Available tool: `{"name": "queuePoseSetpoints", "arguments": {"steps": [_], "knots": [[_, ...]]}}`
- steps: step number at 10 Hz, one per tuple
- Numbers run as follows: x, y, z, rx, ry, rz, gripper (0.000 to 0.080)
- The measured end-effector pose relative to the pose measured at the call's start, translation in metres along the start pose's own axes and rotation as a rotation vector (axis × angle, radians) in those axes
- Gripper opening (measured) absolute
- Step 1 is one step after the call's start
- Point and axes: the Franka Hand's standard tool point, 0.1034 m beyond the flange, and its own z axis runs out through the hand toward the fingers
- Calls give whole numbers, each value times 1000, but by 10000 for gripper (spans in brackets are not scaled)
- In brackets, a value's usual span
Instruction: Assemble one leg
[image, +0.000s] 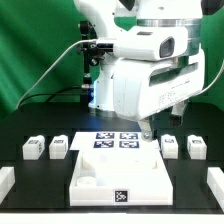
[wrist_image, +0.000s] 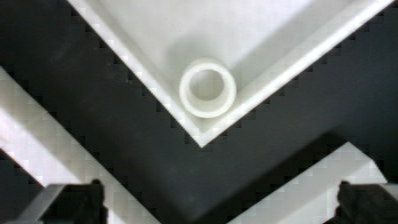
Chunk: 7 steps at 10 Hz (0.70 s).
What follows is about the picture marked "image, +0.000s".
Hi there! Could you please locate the white obstacle bar left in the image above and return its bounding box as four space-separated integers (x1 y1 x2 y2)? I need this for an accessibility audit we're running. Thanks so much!
0 167 15 204

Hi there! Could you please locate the white front obstacle strip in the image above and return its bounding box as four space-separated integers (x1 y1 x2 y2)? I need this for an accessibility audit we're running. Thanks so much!
0 213 224 224

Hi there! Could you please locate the grey camera cable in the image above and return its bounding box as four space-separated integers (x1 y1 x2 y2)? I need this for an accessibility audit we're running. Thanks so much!
15 39 98 110

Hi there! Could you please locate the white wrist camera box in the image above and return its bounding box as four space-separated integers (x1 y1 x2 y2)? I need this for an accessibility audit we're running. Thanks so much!
113 26 188 61

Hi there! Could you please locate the black cable on table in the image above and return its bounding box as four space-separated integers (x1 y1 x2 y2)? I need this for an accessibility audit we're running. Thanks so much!
18 87 84 108

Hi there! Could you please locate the black camera stand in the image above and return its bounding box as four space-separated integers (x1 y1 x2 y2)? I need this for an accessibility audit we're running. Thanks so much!
79 21 114 108

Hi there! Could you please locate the white square tabletop part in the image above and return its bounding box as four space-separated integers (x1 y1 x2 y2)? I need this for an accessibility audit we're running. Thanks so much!
69 149 173 206

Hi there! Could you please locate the white sheet with fiducial tags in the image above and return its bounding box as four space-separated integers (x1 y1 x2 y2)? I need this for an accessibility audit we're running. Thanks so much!
70 131 160 150

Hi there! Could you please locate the white obstacle bar right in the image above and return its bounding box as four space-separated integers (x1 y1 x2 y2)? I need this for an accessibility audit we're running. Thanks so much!
207 167 224 212

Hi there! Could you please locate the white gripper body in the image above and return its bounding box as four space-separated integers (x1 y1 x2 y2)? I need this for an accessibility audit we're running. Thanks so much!
113 49 205 121

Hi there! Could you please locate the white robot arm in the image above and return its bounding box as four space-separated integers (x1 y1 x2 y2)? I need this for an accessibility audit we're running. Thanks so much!
73 0 224 141

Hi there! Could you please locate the white obstacle bar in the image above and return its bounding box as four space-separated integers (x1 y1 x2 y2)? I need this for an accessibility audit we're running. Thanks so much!
207 167 224 212
0 167 15 204

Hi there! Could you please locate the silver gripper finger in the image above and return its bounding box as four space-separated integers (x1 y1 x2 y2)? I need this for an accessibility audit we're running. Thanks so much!
170 101 187 126
139 118 153 142

